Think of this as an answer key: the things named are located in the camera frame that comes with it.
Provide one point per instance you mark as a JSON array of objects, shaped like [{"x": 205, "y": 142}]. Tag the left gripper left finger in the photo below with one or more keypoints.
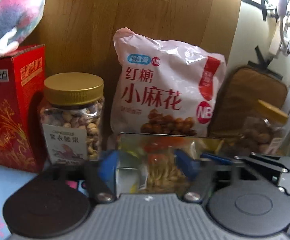
[{"x": 107, "y": 165}]

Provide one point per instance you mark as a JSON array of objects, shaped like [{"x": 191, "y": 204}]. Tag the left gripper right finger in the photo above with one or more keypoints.
[{"x": 188, "y": 166}]

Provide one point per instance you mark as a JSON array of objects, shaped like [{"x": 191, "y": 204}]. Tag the clear bag of biscuits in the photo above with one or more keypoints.
[{"x": 147, "y": 168}]

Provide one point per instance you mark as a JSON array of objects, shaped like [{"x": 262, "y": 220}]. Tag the dark tin storage box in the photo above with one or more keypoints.
[{"x": 196, "y": 148}]

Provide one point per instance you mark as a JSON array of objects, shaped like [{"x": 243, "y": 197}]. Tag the cashew jar with gold lid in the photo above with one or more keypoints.
[{"x": 71, "y": 117}]

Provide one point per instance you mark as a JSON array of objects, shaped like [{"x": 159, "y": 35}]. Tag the nut jar with yellow lid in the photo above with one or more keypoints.
[{"x": 263, "y": 131}]

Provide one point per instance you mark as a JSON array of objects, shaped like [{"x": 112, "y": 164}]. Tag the brown woven seat cushion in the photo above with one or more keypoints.
[{"x": 241, "y": 90}]

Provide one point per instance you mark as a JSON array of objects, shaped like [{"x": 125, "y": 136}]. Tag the pink twisted-dough snack bag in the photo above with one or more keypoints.
[{"x": 165, "y": 87}]

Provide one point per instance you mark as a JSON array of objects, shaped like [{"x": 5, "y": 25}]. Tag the peppa pig printed bedsheet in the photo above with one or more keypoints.
[{"x": 49, "y": 205}]

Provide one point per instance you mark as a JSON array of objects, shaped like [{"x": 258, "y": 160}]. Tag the red gift box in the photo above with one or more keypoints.
[{"x": 22, "y": 75}]

